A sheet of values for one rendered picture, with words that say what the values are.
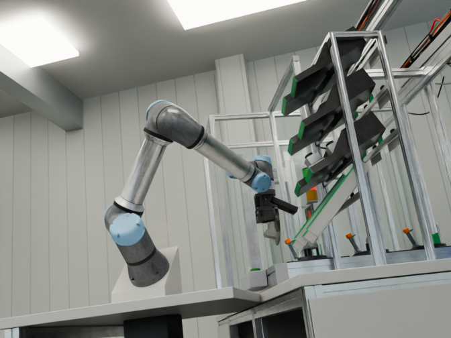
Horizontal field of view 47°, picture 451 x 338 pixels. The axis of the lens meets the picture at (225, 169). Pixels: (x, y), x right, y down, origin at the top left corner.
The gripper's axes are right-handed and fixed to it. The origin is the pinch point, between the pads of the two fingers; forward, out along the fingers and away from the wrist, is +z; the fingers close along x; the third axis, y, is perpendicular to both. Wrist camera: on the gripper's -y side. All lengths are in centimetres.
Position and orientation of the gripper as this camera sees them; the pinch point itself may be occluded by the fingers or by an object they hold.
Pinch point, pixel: (278, 241)
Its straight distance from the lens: 205.2
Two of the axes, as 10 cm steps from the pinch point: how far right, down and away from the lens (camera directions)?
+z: 1.1, 9.4, -3.1
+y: -9.9, 0.7, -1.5
